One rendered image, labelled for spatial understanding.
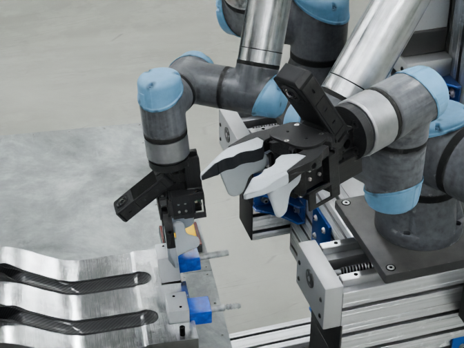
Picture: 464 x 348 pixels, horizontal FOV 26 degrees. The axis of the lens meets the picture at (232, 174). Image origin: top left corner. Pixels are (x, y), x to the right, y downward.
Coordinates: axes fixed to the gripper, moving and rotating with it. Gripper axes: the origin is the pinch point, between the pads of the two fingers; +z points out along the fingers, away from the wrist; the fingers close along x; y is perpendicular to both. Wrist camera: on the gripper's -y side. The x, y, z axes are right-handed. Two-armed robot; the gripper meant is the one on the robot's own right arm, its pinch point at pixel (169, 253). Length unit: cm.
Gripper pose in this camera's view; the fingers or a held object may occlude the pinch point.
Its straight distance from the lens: 184.3
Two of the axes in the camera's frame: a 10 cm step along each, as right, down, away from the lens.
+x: -1.8, -4.9, 8.5
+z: 0.8, 8.6, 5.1
